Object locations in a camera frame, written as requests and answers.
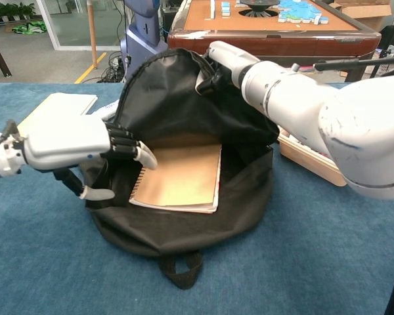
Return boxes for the black floor cables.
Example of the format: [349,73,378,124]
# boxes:
[97,51,126,83]

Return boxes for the blue purple robot base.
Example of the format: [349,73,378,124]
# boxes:
[120,0,171,81]

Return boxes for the white flat tube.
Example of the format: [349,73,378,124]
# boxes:
[91,100,120,121]

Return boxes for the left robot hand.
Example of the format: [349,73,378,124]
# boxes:
[18,114,158,201]

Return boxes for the brown mahjong table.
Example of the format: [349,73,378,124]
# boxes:
[167,0,382,83]

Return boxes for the blue mahjong tile pile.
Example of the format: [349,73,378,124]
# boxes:
[277,0,330,26]

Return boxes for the potted green plants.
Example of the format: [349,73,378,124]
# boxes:
[0,2,36,23]

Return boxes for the black mahjong table hub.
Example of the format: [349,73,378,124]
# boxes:
[238,0,280,18]

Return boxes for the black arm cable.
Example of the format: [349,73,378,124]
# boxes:
[313,54,394,72]

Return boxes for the white plastic basket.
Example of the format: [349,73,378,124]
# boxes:
[364,60,392,77]

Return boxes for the cardboard box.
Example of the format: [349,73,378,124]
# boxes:
[328,0,392,32]

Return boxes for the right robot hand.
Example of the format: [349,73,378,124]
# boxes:
[195,40,261,96]

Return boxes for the green cloth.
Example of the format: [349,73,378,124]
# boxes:
[12,20,48,35]

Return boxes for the beige plastic tray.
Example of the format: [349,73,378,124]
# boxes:
[277,128,348,187]

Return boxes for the black tripod leg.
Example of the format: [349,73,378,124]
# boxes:
[369,0,394,79]

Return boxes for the white paper booklet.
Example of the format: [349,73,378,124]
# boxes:
[18,93,99,132]

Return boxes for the brown spiral notebook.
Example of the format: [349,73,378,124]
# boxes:
[128,141,223,214]

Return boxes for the wooden pole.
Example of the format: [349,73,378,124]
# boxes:
[87,0,99,69]

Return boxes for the black backpack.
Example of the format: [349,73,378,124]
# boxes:
[80,47,280,290]

